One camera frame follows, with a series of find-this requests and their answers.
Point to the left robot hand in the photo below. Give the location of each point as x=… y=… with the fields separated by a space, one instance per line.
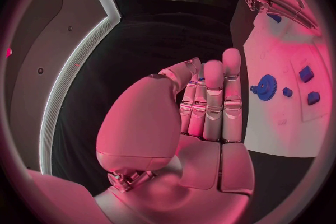
x=162 y=144

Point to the white task board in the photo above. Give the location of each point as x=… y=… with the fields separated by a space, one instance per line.
x=278 y=127

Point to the blue block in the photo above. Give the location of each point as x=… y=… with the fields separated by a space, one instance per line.
x=306 y=74
x=313 y=98

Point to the blue gear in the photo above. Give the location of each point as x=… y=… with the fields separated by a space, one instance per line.
x=267 y=88

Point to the small blue peg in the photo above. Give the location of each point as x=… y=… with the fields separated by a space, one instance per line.
x=253 y=88

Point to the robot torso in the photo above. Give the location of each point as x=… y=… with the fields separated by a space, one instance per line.
x=39 y=24

